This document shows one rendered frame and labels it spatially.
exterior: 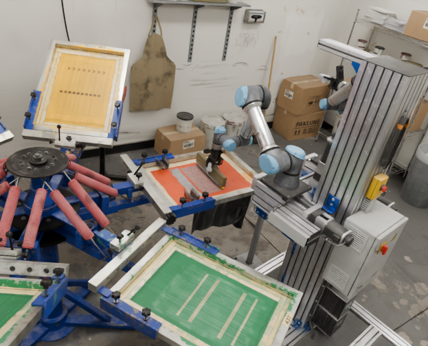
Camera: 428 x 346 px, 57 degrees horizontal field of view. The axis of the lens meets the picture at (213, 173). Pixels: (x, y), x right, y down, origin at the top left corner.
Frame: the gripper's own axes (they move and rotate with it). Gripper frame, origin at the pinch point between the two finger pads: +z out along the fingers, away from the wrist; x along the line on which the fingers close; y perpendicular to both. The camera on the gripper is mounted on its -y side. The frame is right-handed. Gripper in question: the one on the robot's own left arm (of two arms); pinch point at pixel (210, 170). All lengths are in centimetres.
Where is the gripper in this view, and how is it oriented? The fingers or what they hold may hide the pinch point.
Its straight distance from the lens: 281.0
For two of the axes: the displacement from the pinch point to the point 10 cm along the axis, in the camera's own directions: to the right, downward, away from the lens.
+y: 5.3, 5.5, -6.5
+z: -1.7, 8.2, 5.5
